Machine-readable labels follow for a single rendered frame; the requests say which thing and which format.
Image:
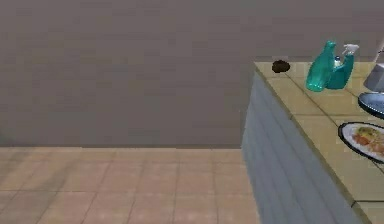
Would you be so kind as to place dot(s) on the teal glass bottle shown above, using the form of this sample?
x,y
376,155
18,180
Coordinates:
x,y
320,68

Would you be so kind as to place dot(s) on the dark brown round lump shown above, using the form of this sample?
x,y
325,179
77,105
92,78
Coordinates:
x,y
280,66

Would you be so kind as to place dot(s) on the grey kitchen counter tan top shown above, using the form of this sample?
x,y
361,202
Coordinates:
x,y
286,160

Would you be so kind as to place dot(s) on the teal spray bottle white nozzle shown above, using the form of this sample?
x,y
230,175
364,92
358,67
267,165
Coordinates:
x,y
341,71

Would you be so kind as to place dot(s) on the black-rimmed plate with food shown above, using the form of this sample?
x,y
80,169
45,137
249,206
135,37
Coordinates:
x,y
365,140

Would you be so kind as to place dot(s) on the grey metal kettle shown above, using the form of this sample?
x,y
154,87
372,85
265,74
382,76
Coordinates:
x,y
376,76

